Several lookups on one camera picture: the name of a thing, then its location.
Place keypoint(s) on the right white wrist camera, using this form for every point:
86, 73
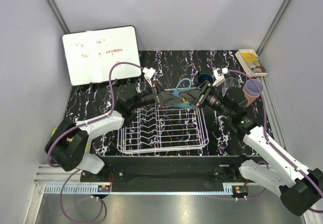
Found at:
219, 74

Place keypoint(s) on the white slotted cable duct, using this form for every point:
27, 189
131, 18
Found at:
77, 189

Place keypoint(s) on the dark blue ceramic mug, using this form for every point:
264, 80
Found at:
202, 77

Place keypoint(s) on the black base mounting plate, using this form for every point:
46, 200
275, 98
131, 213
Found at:
168, 174

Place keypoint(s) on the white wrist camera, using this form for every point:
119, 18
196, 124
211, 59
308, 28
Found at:
148, 74
219, 74

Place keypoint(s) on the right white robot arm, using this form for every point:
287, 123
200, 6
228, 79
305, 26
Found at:
298, 187

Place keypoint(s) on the lavender plastic cup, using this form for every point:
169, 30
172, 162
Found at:
254, 85

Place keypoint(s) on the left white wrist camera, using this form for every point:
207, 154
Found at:
148, 74

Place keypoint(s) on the light blue dotted mug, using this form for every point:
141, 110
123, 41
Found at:
178, 93

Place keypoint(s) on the yellow paperback book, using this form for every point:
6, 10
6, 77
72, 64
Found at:
250, 62

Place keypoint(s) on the clear faceted glass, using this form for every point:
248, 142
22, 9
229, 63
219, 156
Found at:
229, 83

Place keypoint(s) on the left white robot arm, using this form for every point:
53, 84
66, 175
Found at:
67, 146

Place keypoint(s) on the white wire dish rack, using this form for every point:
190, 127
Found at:
157, 130

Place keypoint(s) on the pink plastic cup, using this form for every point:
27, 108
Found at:
250, 96

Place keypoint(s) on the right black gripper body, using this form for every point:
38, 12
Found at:
209, 97

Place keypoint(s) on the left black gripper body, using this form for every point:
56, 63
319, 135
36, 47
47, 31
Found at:
149, 97

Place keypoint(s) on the small whiteboard with red writing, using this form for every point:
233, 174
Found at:
99, 55

